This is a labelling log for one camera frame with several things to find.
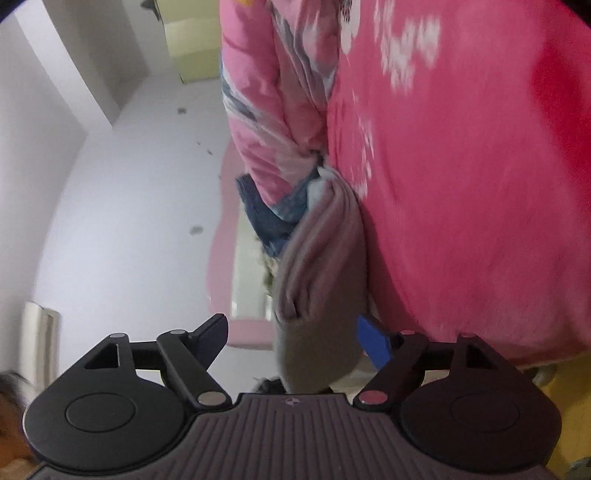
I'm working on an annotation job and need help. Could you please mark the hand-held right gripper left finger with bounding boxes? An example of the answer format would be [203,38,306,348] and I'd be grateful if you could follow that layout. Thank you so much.
[84,314,232,411]

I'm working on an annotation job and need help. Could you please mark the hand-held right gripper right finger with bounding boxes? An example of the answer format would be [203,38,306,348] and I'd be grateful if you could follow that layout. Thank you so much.
[353,315,499,409]

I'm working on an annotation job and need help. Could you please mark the grey sweatpants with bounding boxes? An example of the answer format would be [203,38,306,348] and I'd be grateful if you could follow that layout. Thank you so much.
[270,178,371,394]

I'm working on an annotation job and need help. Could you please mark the pink and white headboard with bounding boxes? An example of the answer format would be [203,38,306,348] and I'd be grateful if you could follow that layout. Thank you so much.
[205,142,279,350]

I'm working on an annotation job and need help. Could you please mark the green patterned cloth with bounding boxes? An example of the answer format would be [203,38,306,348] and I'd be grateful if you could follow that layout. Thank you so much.
[261,257,279,297]

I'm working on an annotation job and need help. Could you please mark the light blue denim garment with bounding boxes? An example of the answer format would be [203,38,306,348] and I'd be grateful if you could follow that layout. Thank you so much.
[235,174,306,258]

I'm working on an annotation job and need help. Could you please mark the white radiator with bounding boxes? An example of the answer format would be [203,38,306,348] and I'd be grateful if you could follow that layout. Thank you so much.
[22,300,62,385]

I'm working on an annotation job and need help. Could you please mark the pink floral blanket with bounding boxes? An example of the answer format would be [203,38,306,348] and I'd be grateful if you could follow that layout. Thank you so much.
[323,0,591,371]

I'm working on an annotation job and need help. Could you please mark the pink patterned duvet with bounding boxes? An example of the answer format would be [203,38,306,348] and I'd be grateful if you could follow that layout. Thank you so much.
[218,0,352,219]

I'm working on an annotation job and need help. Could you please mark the pale green wardrobe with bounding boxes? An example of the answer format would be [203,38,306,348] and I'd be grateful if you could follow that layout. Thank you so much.
[163,0,223,85]

